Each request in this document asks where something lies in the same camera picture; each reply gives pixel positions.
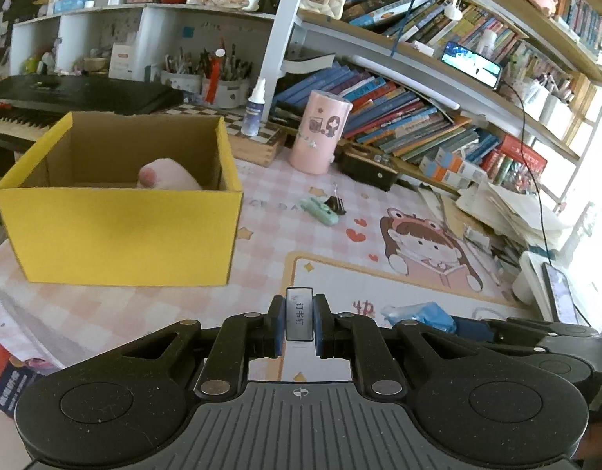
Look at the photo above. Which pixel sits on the red printed packaging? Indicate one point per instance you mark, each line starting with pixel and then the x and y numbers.
pixel 9 377

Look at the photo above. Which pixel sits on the phone on white stand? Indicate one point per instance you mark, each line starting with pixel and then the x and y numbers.
pixel 560 293

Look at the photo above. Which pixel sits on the small grey staple box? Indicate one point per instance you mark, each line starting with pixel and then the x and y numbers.
pixel 300 316

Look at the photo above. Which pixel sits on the yellow cardboard box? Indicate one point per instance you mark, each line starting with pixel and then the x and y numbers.
pixel 119 235

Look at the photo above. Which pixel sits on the small black case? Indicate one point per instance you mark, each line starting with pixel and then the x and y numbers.
pixel 369 169

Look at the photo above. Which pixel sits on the red book box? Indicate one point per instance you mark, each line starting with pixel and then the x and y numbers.
pixel 518 159

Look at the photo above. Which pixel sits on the pink printed desk mat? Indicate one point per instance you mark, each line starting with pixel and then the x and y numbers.
pixel 281 254

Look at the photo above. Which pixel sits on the pink cylindrical container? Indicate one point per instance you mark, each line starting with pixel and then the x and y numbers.
pixel 318 137

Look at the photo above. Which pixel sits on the white bookshelf frame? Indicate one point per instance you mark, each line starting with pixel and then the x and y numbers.
pixel 281 34

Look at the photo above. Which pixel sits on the black binder clip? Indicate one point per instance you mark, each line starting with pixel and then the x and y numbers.
pixel 336 203

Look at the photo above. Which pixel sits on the row of upright books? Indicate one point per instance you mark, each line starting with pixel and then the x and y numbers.
pixel 577 12

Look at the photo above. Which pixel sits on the mint green stapler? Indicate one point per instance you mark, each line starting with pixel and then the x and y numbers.
pixel 320 211

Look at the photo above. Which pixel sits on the row of leaning books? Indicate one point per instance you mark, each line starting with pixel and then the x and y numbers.
pixel 408 117

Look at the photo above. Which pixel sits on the lit phone on shelf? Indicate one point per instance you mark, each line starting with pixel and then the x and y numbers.
pixel 472 64

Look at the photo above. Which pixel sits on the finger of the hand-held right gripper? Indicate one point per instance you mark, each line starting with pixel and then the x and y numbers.
pixel 472 330
pixel 550 327

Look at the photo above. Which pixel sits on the row of shelved books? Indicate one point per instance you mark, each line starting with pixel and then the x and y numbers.
pixel 413 14

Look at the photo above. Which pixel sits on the white pen holder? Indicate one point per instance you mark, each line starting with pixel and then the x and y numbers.
pixel 232 94
pixel 181 82

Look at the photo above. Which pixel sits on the white phone stand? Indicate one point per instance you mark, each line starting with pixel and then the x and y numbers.
pixel 528 276

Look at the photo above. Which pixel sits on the white spray bottle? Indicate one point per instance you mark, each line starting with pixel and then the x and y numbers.
pixel 253 112

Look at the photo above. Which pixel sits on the white cubby shelf unit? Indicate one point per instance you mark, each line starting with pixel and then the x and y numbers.
pixel 149 29

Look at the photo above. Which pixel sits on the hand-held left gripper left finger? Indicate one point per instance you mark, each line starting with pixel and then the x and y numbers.
pixel 275 325

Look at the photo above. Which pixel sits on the blue plastic wrapper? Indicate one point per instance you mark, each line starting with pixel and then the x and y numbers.
pixel 416 316

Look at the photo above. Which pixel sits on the checkered wooden box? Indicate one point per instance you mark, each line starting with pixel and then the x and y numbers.
pixel 252 147

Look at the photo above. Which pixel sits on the blue tissue pack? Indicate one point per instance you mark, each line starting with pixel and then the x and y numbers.
pixel 74 5

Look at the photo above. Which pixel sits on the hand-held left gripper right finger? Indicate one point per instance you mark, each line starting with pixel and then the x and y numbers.
pixel 324 325

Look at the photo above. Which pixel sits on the pile of papers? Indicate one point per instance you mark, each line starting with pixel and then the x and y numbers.
pixel 506 215

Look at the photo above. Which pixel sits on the black electronic keyboard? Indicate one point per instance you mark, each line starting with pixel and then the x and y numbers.
pixel 85 95

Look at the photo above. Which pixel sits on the white box with red label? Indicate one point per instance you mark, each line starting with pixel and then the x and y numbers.
pixel 127 62

